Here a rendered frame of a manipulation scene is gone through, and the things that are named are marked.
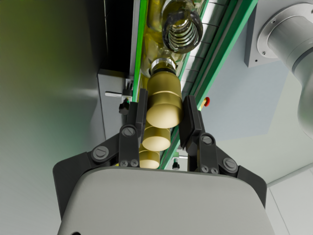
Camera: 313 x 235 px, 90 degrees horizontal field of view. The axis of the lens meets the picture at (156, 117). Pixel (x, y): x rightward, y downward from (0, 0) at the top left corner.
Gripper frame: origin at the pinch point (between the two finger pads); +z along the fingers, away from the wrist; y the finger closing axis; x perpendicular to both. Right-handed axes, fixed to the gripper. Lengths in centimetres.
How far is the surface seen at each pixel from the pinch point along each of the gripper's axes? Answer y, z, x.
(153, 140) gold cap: -0.3, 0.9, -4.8
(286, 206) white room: 355, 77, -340
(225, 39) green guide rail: 12.7, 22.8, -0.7
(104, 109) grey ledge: -14.5, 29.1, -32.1
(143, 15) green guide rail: -3.4, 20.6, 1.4
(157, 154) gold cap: 1.0, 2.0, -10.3
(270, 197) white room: 355, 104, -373
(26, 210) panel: -12.1, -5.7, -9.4
